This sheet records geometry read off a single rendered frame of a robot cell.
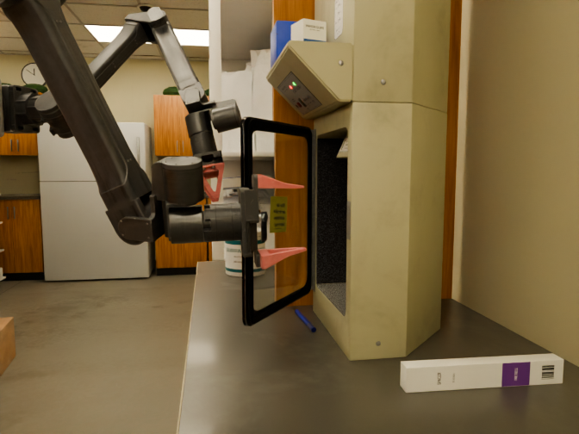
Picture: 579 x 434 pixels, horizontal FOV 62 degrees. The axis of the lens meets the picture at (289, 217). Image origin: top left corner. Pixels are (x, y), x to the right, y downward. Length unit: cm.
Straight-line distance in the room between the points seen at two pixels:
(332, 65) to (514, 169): 53
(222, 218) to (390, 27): 45
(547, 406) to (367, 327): 31
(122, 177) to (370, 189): 42
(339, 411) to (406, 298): 27
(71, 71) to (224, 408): 53
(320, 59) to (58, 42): 41
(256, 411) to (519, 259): 70
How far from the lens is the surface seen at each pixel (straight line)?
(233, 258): 159
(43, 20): 77
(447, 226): 136
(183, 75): 128
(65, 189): 593
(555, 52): 114
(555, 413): 85
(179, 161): 71
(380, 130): 88
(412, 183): 91
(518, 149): 120
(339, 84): 87
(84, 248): 595
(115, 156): 74
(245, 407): 77
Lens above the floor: 130
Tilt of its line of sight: 6 degrees down
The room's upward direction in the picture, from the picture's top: straight up
